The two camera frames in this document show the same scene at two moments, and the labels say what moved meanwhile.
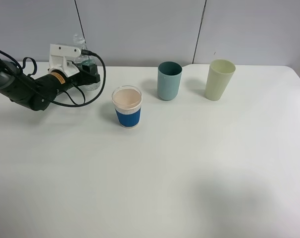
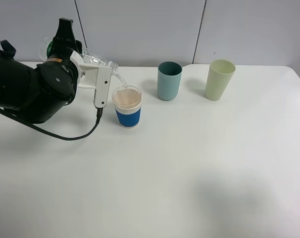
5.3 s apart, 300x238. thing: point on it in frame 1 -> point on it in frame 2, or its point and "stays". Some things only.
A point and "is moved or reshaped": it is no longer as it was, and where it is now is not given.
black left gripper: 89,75 -> 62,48
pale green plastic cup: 220,74 stays
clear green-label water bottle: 79,39 is moved or reshaped
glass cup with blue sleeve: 127,100 stays
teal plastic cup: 169,77 stays
